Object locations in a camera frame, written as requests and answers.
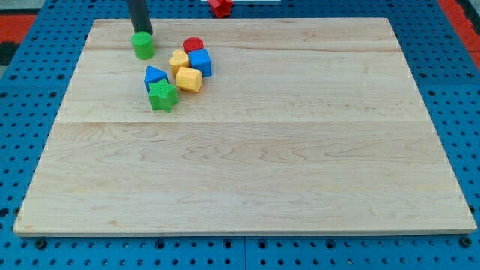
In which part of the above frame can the green cylinder block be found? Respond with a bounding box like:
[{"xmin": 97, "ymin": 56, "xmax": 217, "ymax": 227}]
[{"xmin": 130, "ymin": 31, "xmax": 155, "ymax": 60}]

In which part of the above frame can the green star block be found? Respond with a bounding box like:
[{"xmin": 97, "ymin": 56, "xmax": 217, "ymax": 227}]
[{"xmin": 148, "ymin": 79, "xmax": 179, "ymax": 112}]

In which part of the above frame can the red star block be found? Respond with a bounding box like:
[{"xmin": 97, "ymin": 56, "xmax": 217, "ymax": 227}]
[{"xmin": 207, "ymin": 0, "xmax": 234, "ymax": 18}]

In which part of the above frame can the light wooden board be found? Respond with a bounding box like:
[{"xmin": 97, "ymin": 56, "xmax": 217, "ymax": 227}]
[{"xmin": 13, "ymin": 18, "xmax": 476, "ymax": 237}]

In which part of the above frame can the yellow hexagon block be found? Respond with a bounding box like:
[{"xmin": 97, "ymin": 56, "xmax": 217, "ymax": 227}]
[{"xmin": 175, "ymin": 67, "xmax": 203, "ymax": 93}]

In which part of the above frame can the blue cube block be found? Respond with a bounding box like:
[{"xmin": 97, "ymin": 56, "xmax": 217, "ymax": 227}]
[{"xmin": 187, "ymin": 49, "xmax": 212, "ymax": 77}]

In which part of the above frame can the yellow heart block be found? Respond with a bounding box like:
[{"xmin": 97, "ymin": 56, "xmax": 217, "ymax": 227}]
[{"xmin": 169, "ymin": 49, "xmax": 191, "ymax": 79}]

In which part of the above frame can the red cylinder block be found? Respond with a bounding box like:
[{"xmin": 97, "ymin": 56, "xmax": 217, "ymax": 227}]
[{"xmin": 182, "ymin": 37, "xmax": 204, "ymax": 53}]

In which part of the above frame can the blue triangle block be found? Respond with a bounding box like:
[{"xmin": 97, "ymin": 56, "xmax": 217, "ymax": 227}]
[{"xmin": 143, "ymin": 65, "xmax": 169, "ymax": 92}]

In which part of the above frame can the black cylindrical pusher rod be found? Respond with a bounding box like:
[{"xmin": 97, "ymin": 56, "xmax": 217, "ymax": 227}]
[{"xmin": 126, "ymin": 0, "xmax": 153, "ymax": 35}]

